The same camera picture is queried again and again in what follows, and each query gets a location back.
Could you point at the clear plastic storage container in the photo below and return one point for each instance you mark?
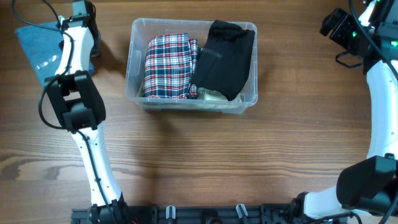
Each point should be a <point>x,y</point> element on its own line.
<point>143,30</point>

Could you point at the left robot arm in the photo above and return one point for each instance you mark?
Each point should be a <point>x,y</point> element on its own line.
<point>80,110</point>

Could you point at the plaid cloth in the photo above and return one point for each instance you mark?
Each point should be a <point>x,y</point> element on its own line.
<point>169,66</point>

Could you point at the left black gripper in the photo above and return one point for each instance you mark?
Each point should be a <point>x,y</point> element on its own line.
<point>97,51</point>

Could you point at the blue denim cloth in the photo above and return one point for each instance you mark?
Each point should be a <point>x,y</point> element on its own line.
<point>54,52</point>

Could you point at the cream cloth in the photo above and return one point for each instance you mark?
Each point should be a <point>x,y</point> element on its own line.
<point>217,98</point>

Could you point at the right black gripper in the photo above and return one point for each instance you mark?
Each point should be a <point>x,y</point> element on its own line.
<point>337,35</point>

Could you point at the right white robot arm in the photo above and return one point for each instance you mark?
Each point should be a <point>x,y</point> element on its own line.
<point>370,186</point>

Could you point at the black cloth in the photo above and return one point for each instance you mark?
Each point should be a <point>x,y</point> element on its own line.
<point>225,60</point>

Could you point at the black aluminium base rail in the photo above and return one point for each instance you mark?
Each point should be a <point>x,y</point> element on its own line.
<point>263,214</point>

